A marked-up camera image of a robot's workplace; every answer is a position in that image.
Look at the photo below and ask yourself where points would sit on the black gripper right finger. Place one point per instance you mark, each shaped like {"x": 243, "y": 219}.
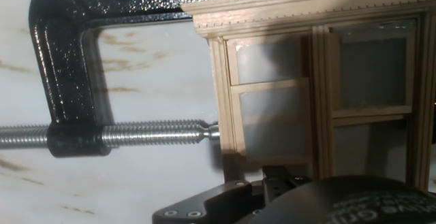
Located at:
{"x": 276, "y": 183}

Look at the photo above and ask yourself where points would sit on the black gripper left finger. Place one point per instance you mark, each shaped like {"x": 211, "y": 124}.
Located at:
{"x": 221, "y": 200}

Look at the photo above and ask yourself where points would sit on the miniature wooden window frame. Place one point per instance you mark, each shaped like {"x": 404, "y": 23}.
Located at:
{"x": 320, "y": 98}

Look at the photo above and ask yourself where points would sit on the wooden sliding window sash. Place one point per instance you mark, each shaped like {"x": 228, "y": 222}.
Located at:
{"x": 371, "y": 112}
{"x": 269, "y": 85}

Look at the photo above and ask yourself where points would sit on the marble pattern table mat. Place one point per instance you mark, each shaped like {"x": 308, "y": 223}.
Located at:
{"x": 153, "y": 91}

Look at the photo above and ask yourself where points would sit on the black C-clamp with steel screw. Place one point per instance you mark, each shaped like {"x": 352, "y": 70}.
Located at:
{"x": 68, "y": 64}

